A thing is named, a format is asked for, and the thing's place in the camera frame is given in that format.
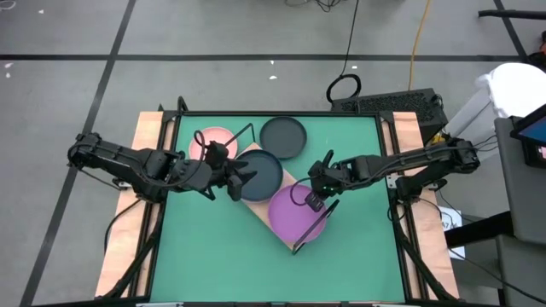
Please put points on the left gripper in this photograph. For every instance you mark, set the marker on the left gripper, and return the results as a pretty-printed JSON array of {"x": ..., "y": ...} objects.
[{"x": 219, "y": 166}]

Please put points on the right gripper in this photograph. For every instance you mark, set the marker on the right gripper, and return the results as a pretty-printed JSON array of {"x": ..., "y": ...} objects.
[{"x": 335, "y": 175}]

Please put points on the dark blue plate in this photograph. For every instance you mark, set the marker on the dark blue plate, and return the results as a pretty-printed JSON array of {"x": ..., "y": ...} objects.
[{"x": 266, "y": 179}]

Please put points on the wooden shelf with black frame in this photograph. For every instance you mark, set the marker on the wooden shelf with black frame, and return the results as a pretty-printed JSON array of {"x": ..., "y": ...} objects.
[{"x": 258, "y": 210}]

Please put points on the pink plate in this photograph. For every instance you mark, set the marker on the pink plate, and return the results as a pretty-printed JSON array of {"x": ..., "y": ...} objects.
[{"x": 222, "y": 135}]

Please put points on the dark grey plate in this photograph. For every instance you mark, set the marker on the dark grey plate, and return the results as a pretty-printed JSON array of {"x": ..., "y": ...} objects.
[{"x": 283, "y": 137}]

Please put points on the purple plate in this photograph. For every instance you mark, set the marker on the purple plate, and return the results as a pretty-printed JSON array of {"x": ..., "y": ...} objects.
[{"x": 294, "y": 217}]

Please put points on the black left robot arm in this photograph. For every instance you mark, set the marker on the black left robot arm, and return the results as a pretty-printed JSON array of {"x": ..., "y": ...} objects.
[{"x": 128, "y": 164}]

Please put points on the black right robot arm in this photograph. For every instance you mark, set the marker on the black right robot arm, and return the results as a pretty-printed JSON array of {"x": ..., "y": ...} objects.
[{"x": 405, "y": 164}]

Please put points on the green table mat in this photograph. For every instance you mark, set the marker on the green table mat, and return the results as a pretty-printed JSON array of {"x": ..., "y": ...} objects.
[{"x": 239, "y": 264}]

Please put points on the white paper sheet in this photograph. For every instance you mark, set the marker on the white paper sheet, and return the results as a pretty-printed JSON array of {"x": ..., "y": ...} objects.
[{"x": 452, "y": 221}]

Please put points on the light grey box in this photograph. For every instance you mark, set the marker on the light grey box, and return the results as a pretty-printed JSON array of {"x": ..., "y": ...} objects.
[{"x": 469, "y": 115}]

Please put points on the black desk foot bar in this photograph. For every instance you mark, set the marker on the black desk foot bar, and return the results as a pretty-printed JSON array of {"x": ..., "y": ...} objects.
[{"x": 478, "y": 230}]

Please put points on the grey computer desk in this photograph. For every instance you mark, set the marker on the grey computer desk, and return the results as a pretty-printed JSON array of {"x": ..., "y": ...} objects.
[{"x": 524, "y": 200}]

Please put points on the monitor with blue screen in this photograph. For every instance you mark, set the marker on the monitor with blue screen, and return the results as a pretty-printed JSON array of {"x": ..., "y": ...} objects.
[{"x": 533, "y": 128}]

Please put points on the black floor bar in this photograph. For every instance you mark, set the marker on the black floor bar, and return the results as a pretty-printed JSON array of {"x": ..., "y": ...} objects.
[{"x": 512, "y": 14}]

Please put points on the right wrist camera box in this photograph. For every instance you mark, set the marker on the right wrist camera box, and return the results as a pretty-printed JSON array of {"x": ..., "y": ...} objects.
[{"x": 315, "y": 201}]

